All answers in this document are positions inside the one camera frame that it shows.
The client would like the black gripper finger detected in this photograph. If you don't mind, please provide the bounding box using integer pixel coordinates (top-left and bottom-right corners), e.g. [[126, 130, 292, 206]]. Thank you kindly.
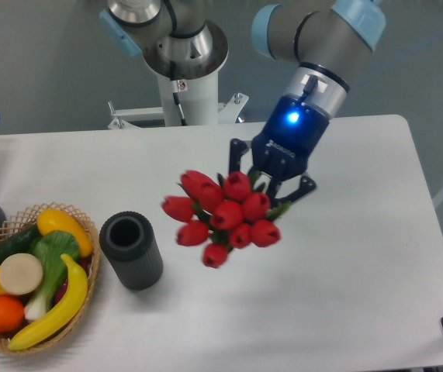
[[267, 174, 317, 207], [228, 138, 251, 174]]

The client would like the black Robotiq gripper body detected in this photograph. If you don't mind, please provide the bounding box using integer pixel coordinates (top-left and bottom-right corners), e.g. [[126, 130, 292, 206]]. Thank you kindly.
[[251, 95, 329, 181]]

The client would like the red tulip bouquet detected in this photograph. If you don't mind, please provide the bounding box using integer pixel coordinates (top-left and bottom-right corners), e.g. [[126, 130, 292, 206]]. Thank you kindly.
[[161, 170, 292, 268]]

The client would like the dark grey ribbed vase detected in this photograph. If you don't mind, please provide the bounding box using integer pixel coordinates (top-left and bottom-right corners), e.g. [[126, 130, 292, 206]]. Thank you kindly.
[[99, 211, 164, 291]]

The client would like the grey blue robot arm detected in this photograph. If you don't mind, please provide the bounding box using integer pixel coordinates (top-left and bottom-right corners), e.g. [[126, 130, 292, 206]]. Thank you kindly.
[[99, 1, 386, 206]]

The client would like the green bok choy toy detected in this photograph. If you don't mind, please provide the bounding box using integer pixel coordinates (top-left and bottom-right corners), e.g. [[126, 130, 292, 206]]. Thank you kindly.
[[24, 230, 80, 322]]

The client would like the yellow plastic banana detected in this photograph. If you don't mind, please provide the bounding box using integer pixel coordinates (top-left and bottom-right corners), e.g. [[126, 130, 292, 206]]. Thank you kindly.
[[8, 253, 88, 351]]

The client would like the green cucumber toy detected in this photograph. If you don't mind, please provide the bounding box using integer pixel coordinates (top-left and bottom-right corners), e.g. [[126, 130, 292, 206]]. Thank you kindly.
[[0, 225, 41, 265]]

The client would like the beige round slice toy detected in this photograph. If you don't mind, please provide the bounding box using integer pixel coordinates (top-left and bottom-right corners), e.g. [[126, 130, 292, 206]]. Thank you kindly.
[[0, 253, 43, 295]]

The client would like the orange plastic orange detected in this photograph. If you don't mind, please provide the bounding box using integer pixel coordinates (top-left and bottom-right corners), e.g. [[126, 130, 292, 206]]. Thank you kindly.
[[0, 295, 24, 333]]

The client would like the woven wicker basket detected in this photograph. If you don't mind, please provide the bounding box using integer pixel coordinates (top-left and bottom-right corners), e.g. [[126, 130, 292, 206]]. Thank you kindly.
[[0, 202, 101, 356]]

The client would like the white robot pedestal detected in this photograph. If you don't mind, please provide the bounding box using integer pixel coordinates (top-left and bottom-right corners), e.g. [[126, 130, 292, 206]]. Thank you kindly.
[[103, 19, 249, 129]]

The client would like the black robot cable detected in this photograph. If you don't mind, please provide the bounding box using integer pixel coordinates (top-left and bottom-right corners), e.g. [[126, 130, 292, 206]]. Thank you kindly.
[[168, 60, 189, 127]]

